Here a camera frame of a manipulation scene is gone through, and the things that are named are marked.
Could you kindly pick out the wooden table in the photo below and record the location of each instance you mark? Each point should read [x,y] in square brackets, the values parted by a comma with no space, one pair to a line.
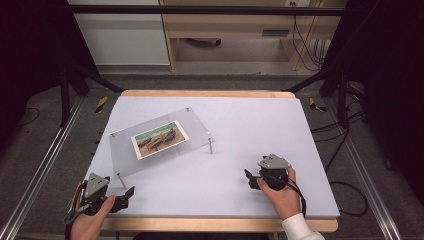
[206,225]

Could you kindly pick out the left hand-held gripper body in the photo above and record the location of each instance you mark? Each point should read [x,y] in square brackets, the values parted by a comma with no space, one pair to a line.
[95,185]

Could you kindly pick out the black metal stand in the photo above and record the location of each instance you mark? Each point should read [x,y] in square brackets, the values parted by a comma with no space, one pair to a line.
[341,96]
[65,96]

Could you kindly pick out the photo with white border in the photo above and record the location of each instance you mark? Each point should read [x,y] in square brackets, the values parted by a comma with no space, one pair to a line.
[160,140]

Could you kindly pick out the person's right hand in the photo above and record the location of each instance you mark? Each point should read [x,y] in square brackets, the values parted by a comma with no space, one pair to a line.
[285,201]

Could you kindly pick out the yellow clamp right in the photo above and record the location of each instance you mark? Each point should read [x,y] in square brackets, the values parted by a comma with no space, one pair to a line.
[315,105]

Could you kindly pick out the aluminium floor rail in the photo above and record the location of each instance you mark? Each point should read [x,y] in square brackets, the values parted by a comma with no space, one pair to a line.
[366,173]
[40,166]

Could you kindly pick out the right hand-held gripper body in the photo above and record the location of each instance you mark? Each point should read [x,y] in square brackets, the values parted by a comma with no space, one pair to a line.
[274,163]

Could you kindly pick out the black curtain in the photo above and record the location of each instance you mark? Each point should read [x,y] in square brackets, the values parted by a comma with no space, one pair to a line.
[30,50]
[390,83]

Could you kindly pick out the wooden desk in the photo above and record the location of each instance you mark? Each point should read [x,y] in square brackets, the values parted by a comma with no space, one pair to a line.
[230,25]

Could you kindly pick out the black horizontal bar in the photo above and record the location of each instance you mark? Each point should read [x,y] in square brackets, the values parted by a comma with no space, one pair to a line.
[200,10]

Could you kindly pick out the white cabinet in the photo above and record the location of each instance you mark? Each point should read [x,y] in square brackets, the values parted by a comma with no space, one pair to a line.
[123,36]

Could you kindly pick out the yellow black tape strip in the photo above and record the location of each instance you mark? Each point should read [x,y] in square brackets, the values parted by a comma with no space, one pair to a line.
[101,104]

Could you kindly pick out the clear acrylic photo frame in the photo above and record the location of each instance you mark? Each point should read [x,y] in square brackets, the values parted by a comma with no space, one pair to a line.
[190,125]

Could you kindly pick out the person's left hand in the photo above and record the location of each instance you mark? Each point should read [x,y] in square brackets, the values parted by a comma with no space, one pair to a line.
[87,225]

